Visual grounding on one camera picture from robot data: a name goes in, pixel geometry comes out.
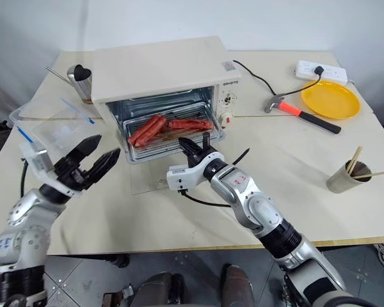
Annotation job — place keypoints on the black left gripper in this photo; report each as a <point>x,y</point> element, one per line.
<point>73,172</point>

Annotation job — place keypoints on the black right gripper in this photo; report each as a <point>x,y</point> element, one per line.
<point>196,161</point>

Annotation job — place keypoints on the silver metal baking tray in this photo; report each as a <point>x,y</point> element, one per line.
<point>153,153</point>

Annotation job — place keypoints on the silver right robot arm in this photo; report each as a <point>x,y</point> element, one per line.
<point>259,204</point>

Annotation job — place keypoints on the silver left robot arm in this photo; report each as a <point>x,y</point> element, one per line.
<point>28,211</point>

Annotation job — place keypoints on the red sausage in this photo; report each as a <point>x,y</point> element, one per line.
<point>188,121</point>
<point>188,127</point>
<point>144,130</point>
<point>150,131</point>
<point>157,131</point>

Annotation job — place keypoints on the white oven knob red mark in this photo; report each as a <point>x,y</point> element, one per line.
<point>226,120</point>

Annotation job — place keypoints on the glass toaster oven door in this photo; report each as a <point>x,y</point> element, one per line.
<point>147,179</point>

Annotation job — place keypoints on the red grey oven sticker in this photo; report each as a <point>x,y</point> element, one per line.
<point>228,65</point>

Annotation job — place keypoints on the cream white toaster oven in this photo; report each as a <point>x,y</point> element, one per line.
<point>153,70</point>

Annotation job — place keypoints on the clear plastic container blue clips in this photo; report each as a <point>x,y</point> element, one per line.
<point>48,116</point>

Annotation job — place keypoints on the heart-shaped metal cup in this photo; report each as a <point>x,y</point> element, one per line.
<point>81,86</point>

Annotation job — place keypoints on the thin metal stick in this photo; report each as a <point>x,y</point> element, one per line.
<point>57,75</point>

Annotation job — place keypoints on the black table caster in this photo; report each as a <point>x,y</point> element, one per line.
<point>120,260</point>

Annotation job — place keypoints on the yellow plastic plate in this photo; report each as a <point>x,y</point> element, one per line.
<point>332,102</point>

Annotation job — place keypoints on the dark brown rounded shape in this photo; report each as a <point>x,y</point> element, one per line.
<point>238,284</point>

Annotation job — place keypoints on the dark grey rounded shape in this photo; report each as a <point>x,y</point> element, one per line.
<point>160,288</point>

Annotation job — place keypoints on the round metal cup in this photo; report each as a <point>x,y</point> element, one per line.
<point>342,184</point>

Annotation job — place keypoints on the white power strip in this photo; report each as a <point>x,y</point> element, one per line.
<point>334,73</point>

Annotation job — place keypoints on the wooden chopstick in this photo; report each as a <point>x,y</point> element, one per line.
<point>380,173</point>
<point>356,158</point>

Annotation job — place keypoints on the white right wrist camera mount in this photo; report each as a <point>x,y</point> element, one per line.
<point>182,174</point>

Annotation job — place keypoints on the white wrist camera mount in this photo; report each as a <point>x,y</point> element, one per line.
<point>182,174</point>
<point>38,161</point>

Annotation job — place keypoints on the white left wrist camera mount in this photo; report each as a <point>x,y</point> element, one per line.
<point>38,161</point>

